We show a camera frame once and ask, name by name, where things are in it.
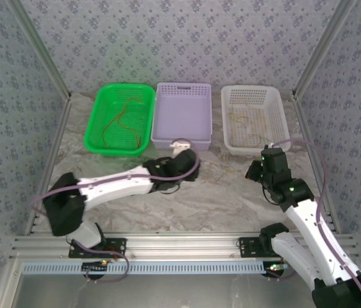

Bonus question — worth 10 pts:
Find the red wire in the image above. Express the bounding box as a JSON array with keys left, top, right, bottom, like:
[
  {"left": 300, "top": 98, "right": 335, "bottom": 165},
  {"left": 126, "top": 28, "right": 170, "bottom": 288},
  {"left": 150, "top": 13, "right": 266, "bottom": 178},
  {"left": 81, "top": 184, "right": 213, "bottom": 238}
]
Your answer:
[
  {"left": 102, "top": 97, "right": 145, "bottom": 144},
  {"left": 117, "top": 121, "right": 142, "bottom": 150}
]

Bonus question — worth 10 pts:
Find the green plastic basket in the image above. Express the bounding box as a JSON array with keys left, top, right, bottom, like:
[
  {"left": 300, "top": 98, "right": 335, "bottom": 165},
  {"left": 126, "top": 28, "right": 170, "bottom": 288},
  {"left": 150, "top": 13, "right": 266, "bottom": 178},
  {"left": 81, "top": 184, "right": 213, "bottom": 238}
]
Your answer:
[{"left": 83, "top": 83, "right": 156, "bottom": 157}]

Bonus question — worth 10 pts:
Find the white plastic basket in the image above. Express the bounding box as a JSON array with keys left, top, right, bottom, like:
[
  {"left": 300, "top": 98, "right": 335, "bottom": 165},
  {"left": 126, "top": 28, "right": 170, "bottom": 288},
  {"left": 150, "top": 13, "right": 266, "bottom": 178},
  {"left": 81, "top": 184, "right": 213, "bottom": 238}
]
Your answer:
[{"left": 221, "top": 85, "right": 292, "bottom": 157}]

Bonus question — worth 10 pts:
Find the purple plastic basket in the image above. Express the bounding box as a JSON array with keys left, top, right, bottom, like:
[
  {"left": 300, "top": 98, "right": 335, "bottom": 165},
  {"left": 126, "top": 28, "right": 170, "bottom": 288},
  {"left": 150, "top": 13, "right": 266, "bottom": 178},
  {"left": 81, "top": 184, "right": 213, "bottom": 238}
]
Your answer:
[{"left": 150, "top": 81, "right": 213, "bottom": 151}]

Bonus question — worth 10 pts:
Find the small circuit board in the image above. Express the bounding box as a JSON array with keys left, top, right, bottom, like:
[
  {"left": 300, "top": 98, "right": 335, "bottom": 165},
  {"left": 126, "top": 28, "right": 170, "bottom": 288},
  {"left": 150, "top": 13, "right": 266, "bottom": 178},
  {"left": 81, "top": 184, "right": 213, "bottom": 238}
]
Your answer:
[
  {"left": 81, "top": 261, "right": 110, "bottom": 279},
  {"left": 265, "top": 261, "right": 289, "bottom": 279}
]

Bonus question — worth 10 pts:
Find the grey metal lower panel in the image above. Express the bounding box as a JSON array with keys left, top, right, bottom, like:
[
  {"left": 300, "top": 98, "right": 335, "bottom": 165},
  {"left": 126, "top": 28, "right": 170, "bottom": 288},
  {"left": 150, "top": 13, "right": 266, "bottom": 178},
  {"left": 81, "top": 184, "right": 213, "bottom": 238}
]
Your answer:
[{"left": 0, "top": 259, "right": 361, "bottom": 308}]

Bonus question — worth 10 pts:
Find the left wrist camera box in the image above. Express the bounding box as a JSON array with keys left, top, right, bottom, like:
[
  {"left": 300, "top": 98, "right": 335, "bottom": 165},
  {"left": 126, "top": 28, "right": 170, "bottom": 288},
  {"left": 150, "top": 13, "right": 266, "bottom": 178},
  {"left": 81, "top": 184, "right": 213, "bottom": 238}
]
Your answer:
[{"left": 169, "top": 138, "right": 192, "bottom": 158}]

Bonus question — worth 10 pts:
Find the aluminium side rail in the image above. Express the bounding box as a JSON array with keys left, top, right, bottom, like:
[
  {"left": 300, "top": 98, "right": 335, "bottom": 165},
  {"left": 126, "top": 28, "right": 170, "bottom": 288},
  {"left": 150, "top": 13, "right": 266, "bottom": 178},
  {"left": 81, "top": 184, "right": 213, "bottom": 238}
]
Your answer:
[
  {"left": 24, "top": 92, "right": 74, "bottom": 237},
  {"left": 291, "top": 92, "right": 342, "bottom": 234}
]

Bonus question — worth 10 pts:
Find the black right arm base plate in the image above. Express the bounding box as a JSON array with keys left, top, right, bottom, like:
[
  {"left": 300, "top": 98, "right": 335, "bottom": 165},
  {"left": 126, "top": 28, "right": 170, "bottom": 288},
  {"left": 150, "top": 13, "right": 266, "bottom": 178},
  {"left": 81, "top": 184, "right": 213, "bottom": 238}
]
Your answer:
[{"left": 238, "top": 236, "right": 283, "bottom": 259}]

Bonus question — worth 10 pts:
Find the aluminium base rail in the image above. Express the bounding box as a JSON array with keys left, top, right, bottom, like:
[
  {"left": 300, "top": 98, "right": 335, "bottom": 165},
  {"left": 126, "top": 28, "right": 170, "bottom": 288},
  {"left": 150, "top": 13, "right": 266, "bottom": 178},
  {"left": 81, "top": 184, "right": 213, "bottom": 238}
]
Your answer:
[{"left": 8, "top": 233, "right": 359, "bottom": 260}]

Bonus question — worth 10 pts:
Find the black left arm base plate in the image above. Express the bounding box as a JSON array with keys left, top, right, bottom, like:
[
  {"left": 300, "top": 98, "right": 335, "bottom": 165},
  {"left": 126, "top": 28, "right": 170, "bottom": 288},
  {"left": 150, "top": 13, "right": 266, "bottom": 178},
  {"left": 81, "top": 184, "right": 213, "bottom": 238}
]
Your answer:
[{"left": 68, "top": 237, "right": 127, "bottom": 259}]

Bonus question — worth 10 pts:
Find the slotted pale blue cable duct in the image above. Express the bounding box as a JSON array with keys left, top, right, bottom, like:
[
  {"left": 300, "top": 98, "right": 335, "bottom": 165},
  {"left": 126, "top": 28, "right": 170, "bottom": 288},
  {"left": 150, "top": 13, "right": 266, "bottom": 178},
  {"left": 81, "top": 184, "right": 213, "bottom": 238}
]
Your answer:
[{"left": 22, "top": 260, "right": 266, "bottom": 275}]

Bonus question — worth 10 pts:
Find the aluminium frame post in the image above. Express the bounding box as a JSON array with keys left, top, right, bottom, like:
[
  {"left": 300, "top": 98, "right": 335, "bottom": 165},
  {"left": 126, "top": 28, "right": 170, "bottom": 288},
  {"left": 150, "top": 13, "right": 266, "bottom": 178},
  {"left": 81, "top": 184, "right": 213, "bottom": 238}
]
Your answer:
[
  {"left": 6, "top": 0, "right": 74, "bottom": 101},
  {"left": 291, "top": 0, "right": 358, "bottom": 100}
]

